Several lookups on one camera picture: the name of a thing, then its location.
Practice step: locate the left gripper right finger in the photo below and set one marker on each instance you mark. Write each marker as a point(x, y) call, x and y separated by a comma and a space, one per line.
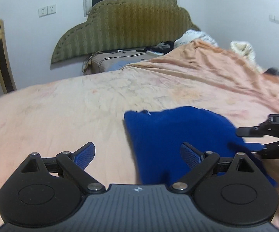
point(201, 166)

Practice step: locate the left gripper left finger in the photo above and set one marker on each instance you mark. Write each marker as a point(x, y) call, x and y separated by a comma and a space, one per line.
point(72, 167)

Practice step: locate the blue knit sweater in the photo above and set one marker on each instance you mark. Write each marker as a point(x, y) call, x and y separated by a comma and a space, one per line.
point(157, 137)

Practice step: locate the dark clothes pile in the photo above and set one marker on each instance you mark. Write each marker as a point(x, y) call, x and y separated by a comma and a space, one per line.
point(163, 47)

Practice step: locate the pink floral bed sheet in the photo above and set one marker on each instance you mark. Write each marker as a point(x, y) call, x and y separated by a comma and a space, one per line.
point(65, 115)

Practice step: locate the cream fluffy cloth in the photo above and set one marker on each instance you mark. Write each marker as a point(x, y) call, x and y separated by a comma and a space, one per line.
point(246, 50)

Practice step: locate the orange pink blanket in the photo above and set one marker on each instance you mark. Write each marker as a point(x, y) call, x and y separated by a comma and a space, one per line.
point(219, 68)

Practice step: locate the brown striped pillow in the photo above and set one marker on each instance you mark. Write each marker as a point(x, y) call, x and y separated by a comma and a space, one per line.
point(114, 60)

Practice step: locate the gold tower fan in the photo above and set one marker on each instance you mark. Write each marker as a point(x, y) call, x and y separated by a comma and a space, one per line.
point(6, 77)

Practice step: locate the white patterned pillow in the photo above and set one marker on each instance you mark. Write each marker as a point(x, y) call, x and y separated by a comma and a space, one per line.
point(191, 35)

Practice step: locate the olive green padded headboard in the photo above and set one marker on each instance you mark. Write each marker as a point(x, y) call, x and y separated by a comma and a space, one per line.
point(124, 24)

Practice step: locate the white wall socket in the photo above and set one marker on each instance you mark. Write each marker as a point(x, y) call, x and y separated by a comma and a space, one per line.
point(51, 9)
point(42, 12)

